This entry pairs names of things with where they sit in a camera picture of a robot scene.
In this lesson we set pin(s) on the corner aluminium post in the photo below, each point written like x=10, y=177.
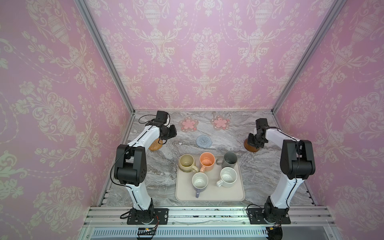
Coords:
x=101, y=46
x=319, y=35

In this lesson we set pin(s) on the right corner aluminium post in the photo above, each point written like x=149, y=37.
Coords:
x=319, y=35

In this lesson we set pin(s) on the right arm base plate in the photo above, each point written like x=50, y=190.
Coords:
x=258, y=216

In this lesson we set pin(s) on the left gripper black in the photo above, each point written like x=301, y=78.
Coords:
x=173, y=133

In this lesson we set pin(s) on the woven tan coaster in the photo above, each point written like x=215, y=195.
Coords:
x=156, y=145

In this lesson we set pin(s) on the dark grey mug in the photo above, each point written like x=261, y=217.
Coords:
x=228, y=160

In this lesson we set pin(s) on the pink flower coaster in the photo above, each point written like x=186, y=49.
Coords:
x=189, y=125
x=220, y=123

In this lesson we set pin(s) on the orange pink mug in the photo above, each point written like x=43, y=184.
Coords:
x=207, y=161

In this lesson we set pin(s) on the left corner aluminium post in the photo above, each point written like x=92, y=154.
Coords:
x=101, y=46

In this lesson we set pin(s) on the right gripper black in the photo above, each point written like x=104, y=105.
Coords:
x=255, y=141

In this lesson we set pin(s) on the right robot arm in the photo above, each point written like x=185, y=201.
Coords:
x=297, y=163

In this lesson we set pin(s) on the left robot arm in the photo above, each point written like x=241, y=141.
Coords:
x=130, y=167

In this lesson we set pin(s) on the yellow-green mug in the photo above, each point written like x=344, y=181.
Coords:
x=187, y=164

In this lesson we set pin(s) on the brown wooden coaster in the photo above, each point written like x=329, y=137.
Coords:
x=249, y=147

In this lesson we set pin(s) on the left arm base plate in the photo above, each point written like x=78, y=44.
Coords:
x=159, y=216

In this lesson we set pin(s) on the aluminium front rail frame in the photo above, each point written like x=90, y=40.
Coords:
x=210, y=223

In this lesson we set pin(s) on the white mug purple handle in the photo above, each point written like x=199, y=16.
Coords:
x=200, y=182

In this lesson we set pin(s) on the blue grey round coaster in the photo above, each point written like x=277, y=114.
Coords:
x=204, y=141

